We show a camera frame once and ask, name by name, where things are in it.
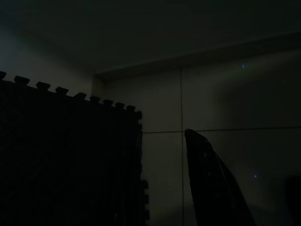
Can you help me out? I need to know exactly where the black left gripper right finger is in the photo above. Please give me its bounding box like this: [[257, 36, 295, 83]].
[[184, 128, 256, 226]]

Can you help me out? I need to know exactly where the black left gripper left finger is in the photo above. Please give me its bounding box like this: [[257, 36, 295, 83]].
[[128, 129, 143, 226]]

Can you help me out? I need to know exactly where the black foam puzzle mat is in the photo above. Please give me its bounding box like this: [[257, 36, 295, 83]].
[[0, 70, 150, 226]]

